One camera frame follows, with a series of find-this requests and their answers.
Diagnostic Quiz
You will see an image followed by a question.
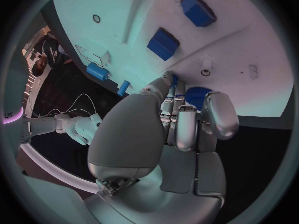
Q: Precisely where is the large blue gear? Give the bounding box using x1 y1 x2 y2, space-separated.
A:
185 86 215 111

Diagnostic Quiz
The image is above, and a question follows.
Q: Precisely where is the small blue gear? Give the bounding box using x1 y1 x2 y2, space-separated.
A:
170 74 180 88

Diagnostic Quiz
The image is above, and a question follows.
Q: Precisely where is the glowing light bar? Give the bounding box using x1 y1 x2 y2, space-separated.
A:
20 143 99 194

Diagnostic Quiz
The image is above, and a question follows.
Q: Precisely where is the person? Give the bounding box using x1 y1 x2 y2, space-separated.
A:
31 32 73 77

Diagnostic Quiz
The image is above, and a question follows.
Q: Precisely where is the white task board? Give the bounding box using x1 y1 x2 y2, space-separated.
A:
40 0 296 130

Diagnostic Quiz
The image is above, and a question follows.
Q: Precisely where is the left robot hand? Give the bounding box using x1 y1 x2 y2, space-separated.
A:
83 71 240 224

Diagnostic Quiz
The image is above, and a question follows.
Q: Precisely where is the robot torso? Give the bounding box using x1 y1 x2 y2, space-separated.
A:
2 57 32 159

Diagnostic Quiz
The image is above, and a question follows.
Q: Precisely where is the blue peg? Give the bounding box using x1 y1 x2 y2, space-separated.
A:
116 80 131 97

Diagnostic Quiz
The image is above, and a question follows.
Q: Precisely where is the blue plug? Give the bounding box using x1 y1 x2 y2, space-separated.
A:
86 62 111 81

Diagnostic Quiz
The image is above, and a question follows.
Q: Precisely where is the white cable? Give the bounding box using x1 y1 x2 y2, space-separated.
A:
31 108 93 119
67 93 97 115

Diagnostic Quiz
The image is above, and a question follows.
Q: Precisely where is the blue block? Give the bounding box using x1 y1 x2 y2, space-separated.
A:
146 27 181 61
180 0 218 28

